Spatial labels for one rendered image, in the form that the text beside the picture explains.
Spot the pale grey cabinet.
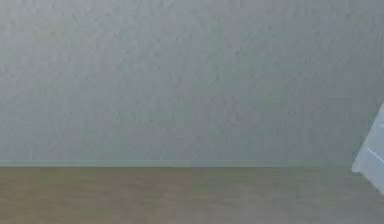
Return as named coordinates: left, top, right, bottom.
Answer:
left=351, top=98, right=384, bottom=196

